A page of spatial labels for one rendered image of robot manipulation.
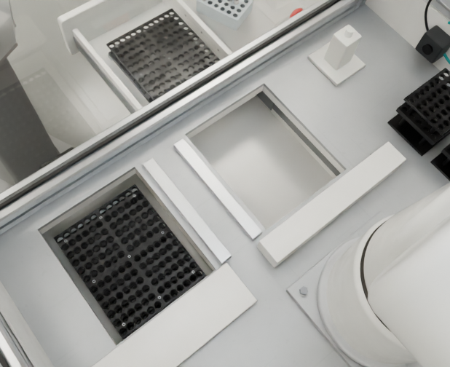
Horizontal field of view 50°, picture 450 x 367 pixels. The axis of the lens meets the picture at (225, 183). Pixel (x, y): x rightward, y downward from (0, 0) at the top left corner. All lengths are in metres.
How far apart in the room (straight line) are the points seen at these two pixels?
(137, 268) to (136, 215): 0.10
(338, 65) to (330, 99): 0.07
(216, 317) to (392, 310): 0.52
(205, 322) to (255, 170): 0.37
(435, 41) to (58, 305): 0.85
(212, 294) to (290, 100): 0.42
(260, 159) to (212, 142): 0.11
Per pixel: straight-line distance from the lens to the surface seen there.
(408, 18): 1.14
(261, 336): 0.82
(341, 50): 1.01
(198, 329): 0.80
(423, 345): 0.32
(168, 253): 0.89
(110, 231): 0.91
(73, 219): 1.00
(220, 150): 1.05
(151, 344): 0.80
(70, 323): 0.84
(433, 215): 0.55
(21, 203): 0.87
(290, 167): 1.05
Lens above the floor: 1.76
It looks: 66 degrees down
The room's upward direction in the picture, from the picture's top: 9 degrees clockwise
